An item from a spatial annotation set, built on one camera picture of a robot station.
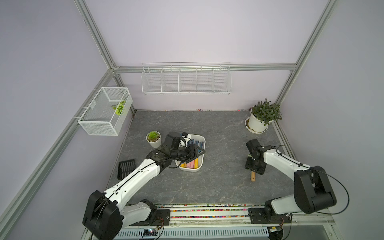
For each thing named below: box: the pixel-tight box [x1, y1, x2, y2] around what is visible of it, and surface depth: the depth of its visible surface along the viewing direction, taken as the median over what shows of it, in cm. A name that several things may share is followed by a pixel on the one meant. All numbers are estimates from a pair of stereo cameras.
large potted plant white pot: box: [244, 97, 282, 135], surface depth 96 cm
